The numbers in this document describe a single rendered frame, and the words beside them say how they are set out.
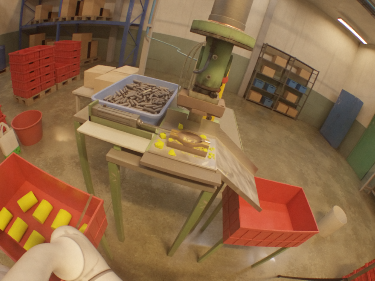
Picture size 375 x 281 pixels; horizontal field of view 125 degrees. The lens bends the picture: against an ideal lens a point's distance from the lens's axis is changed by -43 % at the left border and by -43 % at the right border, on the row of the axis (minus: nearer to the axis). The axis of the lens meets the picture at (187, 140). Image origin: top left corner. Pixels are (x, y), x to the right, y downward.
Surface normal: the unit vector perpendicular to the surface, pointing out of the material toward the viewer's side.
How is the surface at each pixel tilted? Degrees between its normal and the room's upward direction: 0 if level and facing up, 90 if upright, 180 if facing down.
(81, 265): 31
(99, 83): 90
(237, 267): 0
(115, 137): 0
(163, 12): 90
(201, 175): 0
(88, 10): 90
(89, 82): 90
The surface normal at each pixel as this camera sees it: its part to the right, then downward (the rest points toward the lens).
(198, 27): -0.79, 0.17
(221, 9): -0.62, 0.31
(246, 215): 0.25, -0.80
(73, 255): 0.78, -0.59
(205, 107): -0.13, 0.54
